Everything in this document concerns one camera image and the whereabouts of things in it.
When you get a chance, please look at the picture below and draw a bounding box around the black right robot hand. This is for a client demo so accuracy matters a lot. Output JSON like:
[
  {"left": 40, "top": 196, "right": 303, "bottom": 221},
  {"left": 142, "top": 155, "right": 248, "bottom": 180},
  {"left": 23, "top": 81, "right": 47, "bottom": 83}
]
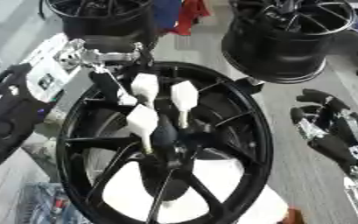
[{"left": 287, "top": 88, "right": 358, "bottom": 176}]

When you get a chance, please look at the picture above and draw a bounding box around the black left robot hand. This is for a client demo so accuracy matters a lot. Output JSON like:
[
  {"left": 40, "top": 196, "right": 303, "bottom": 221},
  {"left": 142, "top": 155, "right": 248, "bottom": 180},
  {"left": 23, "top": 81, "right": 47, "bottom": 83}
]
[{"left": 79, "top": 36, "right": 145, "bottom": 107}]

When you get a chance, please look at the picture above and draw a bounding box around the white pin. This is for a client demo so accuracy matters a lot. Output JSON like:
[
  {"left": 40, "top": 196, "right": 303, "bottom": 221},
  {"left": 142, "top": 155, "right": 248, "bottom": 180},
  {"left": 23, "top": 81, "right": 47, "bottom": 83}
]
[
  {"left": 124, "top": 103, "right": 160, "bottom": 156},
  {"left": 130, "top": 73, "right": 160, "bottom": 109},
  {"left": 169, "top": 80, "right": 200, "bottom": 130}
]

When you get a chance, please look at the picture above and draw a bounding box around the black wheel rim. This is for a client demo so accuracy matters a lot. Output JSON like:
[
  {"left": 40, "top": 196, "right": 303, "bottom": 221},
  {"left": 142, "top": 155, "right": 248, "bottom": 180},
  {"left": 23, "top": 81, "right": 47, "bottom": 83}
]
[
  {"left": 42, "top": 0, "right": 160, "bottom": 48},
  {"left": 220, "top": 0, "right": 358, "bottom": 85}
]

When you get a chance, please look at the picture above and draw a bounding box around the black spoked wheel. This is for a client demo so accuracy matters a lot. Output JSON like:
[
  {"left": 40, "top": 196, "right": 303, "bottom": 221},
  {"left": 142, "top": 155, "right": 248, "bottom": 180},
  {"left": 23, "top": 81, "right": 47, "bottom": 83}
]
[{"left": 54, "top": 60, "right": 276, "bottom": 224}]

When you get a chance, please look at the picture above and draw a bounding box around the white wheel stand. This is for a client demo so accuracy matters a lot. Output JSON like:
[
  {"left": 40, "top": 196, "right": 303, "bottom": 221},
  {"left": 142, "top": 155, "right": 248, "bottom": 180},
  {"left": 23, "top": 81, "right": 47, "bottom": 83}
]
[{"left": 87, "top": 157, "right": 291, "bottom": 224}]

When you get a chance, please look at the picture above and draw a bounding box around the brown object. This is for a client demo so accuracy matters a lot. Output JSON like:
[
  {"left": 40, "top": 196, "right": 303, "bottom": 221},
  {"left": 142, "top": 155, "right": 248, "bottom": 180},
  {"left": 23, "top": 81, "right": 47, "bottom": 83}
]
[{"left": 281, "top": 206, "right": 307, "bottom": 224}]

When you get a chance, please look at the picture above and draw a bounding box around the blue cloth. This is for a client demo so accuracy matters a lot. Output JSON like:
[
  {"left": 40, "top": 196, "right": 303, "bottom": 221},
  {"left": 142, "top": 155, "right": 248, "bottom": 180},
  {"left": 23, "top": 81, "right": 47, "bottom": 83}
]
[{"left": 151, "top": 0, "right": 184, "bottom": 31}]

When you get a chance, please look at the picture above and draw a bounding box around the red cloth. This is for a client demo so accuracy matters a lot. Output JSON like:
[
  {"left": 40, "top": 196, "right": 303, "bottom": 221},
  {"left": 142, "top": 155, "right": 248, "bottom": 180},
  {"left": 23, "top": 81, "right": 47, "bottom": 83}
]
[{"left": 167, "top": 0, "right": 213, "bottom": 37}]

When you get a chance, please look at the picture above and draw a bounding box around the blue patterned object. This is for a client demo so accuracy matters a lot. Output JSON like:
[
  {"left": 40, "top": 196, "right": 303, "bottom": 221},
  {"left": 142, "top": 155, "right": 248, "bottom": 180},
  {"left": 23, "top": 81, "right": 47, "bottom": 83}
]
[{"left": 14, "top": 182, "right": 95, "bottom": 224}]

